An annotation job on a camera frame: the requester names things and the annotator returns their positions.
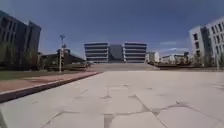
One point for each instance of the wide stone steps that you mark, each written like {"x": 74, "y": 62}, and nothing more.
{"x": 121, "y": 66}

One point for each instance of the striped grey twin-wing building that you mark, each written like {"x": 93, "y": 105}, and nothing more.
{"x": 96, "y": 51}

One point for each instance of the pale concrete slab plaza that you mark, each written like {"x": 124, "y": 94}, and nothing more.
{"x": 133, "y": 86}

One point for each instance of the low dark-roofed building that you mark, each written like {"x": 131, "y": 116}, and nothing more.
{"x": 71, "y": 59}

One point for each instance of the small white building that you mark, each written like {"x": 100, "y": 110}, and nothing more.
{"x": 153, "y": 57}

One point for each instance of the lamp pole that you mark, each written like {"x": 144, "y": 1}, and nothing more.
{"x": 61, "y": 53}

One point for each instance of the row of distant buildings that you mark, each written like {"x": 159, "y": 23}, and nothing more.
{"x": 175, "y": 59}

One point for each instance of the dark kerb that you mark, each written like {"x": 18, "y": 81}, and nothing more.
{"x": 40, "y": 87}

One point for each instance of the grass strip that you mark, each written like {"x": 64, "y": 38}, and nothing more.
{"x": 20, "y": 74}

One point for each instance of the red brick strip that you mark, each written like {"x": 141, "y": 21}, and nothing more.
{"x": 20, "y": 84}

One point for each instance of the dark grey building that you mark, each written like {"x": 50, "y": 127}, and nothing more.
{"x": 16, "y": 43}

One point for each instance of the white multi-storey building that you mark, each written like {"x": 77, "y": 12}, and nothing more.
{"x": 210, "y": 41}

